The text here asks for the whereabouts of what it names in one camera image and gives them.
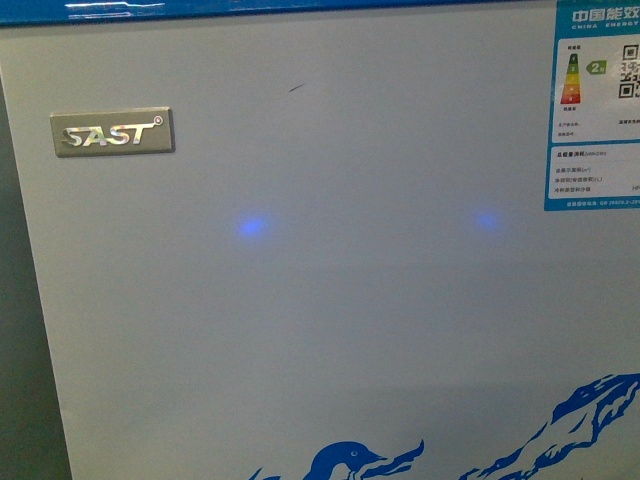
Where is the white blue chest freezer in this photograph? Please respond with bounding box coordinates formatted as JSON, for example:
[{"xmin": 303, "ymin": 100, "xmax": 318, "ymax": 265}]
[{"xmin": 1, "ymin": 1, "xmax": 639, "ymax": 479}]

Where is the silver SAST logo plate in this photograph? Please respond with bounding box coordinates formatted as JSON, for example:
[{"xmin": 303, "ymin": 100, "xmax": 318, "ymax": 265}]
[{"xmin": 50, "ymin": 107, "xmax": 175, "ymax": 158}]

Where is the blue energy label sticker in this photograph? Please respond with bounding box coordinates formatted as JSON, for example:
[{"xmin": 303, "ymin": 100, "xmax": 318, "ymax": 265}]
[{"xmin": 544, "ymin": 1, "xmax": 639, "ymax": 211}]

